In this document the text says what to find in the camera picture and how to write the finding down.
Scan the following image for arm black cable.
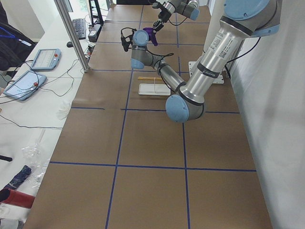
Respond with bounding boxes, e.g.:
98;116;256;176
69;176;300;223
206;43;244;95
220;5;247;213
147;0;191;26
145;49;179;89

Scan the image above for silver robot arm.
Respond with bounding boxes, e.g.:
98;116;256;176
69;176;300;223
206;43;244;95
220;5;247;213
131;0;282;123
150;0;200;31

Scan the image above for dark blue folded cloth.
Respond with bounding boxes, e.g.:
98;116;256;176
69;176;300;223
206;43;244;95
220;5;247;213
4;165;31;190

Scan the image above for aluminium frame post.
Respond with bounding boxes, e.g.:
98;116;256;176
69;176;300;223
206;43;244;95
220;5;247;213
54;0;90;73

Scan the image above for person in dark jacket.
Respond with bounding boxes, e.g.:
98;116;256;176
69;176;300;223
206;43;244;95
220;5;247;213
0;4;36;71

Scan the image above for white wooden towel rack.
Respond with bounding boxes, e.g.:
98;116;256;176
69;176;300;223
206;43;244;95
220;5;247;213
137;77;171;96

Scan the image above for purple towel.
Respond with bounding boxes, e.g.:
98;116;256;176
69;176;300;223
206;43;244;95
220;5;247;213
143;27;158;46

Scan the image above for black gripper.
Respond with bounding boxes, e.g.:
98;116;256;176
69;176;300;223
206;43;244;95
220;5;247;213
152;8;172;32

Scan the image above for blue tape grid lines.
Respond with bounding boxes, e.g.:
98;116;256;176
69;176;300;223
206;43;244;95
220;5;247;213
49;5;257;229

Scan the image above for blue teach pendant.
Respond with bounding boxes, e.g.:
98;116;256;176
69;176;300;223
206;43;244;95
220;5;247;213
31;49;61;71
4;70;47;101

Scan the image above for black computer keyboard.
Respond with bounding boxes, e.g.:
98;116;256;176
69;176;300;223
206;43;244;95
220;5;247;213
72;19;86;40

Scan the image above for black computer mouse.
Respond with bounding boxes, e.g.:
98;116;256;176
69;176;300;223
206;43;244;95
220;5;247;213
66;42;73;48

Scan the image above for crumpled white tissue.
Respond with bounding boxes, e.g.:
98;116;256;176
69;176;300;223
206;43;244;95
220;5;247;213
56;101;71;120

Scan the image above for far blue teach pendant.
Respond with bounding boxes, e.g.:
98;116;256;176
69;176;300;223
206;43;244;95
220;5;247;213
31;49;61;71

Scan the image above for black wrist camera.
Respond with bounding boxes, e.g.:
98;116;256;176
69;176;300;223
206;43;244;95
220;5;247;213
121;27;137;52

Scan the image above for near blue teach pendant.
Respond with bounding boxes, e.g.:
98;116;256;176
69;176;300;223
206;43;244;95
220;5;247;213
4;70;47;101

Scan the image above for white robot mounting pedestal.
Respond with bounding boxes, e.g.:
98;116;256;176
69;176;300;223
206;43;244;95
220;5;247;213
188;0;239;84

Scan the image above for clear plastic wrap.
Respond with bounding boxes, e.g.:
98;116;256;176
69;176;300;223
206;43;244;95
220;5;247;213
22;129;50;191

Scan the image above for red cylinder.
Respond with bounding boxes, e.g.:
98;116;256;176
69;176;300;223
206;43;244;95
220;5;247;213
0;188;35;209

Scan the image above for black pendant cable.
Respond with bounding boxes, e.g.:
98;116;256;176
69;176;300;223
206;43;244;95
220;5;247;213
0;54;84;130

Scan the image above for black power adapter box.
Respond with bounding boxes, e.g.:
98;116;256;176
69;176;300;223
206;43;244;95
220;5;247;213
88;24;102;42

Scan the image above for brown paper table cover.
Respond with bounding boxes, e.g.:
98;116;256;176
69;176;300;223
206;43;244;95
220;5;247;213
23;5;273;229

